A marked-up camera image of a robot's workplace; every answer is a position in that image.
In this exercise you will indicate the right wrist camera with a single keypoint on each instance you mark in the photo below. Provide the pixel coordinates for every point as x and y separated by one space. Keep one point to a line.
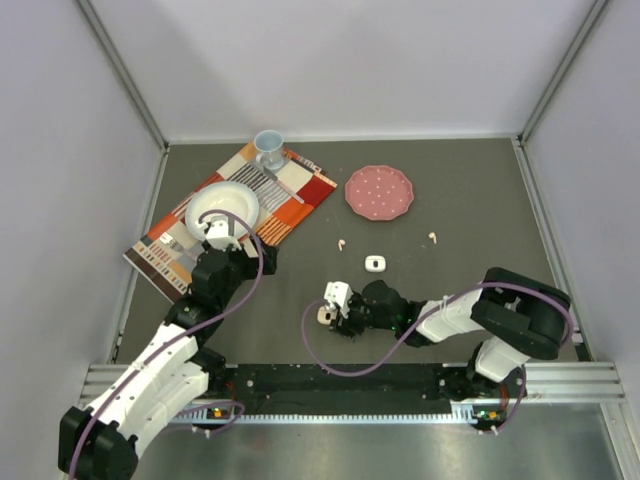
336 297

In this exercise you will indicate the patchwork placemat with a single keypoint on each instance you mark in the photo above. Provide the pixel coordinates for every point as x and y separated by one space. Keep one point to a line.
171 272

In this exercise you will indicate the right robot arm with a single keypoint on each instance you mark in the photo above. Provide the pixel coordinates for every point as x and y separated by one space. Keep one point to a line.
525 319

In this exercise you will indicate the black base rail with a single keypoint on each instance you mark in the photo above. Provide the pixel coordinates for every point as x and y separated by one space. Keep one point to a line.
307 389

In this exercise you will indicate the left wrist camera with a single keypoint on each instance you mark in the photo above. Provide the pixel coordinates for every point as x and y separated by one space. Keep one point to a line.
218 233

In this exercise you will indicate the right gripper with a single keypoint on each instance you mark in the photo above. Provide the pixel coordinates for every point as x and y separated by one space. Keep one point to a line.
348 325

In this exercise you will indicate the pink dotted plate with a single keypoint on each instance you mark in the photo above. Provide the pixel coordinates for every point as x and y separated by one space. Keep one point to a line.
379 193

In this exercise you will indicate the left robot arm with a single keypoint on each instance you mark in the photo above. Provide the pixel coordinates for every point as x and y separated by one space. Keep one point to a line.
107 438

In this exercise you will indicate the white bowl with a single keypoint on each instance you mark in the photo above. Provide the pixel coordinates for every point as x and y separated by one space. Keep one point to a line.
229 196

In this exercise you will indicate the white earbuds charging case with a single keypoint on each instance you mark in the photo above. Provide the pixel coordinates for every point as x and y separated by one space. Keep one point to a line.
375 264

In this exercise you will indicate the fork with pink handle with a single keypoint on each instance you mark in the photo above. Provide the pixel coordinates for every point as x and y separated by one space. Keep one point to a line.
174 245

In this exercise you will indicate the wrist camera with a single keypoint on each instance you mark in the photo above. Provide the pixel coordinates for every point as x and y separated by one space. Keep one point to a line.
336 297
218 233

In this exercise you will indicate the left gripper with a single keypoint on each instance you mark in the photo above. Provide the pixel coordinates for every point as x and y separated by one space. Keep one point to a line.
252 263

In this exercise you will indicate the beige earbuds charging case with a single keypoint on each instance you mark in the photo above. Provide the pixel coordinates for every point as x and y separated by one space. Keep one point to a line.
326 316

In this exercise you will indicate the knife with pink handle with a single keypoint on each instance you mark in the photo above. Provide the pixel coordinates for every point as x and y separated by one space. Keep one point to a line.
278 182

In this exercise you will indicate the light blue cup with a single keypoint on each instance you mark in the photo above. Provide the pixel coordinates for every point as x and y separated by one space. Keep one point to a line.
269 146

